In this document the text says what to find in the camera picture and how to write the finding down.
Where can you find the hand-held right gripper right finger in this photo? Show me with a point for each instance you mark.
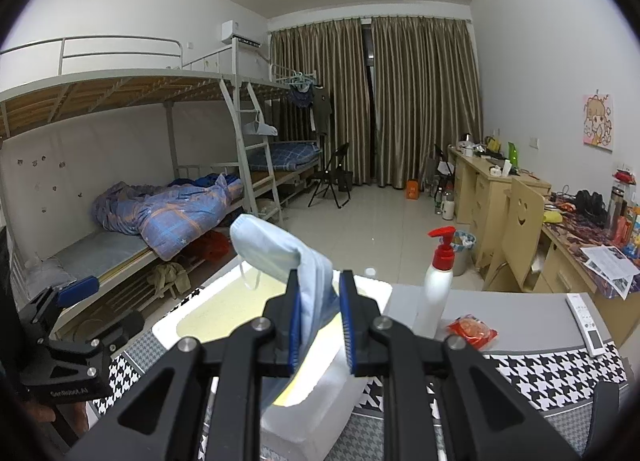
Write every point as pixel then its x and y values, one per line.
pixel 346 326

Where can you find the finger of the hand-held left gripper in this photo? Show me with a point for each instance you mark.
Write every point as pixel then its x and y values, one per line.
pixel 122 328
pixel 77 289

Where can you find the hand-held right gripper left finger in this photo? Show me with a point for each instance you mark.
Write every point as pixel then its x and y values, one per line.
pixel 295 321

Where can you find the blue face mask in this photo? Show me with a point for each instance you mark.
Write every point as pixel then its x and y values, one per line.
pixel 270 246

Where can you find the white foam box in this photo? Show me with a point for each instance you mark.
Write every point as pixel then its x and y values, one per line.
pixel 325 411

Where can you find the person's left hand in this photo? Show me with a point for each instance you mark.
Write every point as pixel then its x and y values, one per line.
pixel 80 418

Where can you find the khaki clothes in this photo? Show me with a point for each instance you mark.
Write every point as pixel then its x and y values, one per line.
pixel 170 278

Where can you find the white pump bottle red cap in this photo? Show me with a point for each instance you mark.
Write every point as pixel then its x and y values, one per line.
pixel 435 291

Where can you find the red cloth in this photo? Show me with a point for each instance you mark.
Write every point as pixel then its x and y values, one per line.
pixel 212 246

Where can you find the blue plaid quilt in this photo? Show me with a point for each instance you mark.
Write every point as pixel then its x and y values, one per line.
pixel 165 216

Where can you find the red snack packet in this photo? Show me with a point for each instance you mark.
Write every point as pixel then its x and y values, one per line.
pixel 472 330

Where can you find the trash bin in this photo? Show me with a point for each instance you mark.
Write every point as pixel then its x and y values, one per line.
pixel 462 253

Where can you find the white metal bunk bed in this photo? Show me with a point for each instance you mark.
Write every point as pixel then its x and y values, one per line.
pixel 295 173
pixel 125 86

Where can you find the black folding chair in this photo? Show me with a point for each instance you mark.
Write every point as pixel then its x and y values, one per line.
pixel 332 176

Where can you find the orange box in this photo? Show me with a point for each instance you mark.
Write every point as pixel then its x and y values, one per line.
pixel 412 190

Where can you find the white thermos bottle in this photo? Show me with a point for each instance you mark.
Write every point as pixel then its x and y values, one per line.
pixel 448 208

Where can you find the blue plaid bed sheet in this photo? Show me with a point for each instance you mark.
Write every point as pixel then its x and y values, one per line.
pixel 290 153

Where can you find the light wooden desk with drawers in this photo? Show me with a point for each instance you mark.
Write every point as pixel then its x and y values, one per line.
pixel 485 201

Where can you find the houndstooth tablecloth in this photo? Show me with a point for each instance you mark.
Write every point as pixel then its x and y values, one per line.
pixel 540 371

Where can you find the wooden chair smiley cutout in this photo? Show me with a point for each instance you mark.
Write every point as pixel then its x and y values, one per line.
pixel 522 226

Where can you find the hanging dark clothes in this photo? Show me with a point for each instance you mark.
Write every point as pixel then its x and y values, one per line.
pixel 320 106

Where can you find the light wooden desk patterned cover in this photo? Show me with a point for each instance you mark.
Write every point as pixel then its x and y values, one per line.
pixel 560 266

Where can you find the yellow item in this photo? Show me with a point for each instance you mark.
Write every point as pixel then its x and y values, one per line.
pixel 552 216

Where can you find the brown curtain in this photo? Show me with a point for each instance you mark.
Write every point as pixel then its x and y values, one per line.
pixel 415 101

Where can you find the green plastic item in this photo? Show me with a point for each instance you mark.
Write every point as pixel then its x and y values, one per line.
pixel 513 155

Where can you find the white remote control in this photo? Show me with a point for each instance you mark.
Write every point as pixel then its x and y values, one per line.
pixel 587 326

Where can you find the printed paper sheets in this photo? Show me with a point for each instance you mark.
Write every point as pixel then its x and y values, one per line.
pixel 610 266

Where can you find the black headphones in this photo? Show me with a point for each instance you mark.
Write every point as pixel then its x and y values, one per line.
pixel 590 206

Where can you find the white air conditioner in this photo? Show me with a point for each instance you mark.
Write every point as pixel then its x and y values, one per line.
pixel 237 33

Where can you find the dark tall bottle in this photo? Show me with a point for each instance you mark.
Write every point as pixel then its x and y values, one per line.
pixel 616 208

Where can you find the cluster of toiletry bottles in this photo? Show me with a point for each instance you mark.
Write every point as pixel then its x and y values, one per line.
pixel 631 228

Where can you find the cartoon wall poster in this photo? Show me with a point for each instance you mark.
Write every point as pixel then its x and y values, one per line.
pixel 597 121

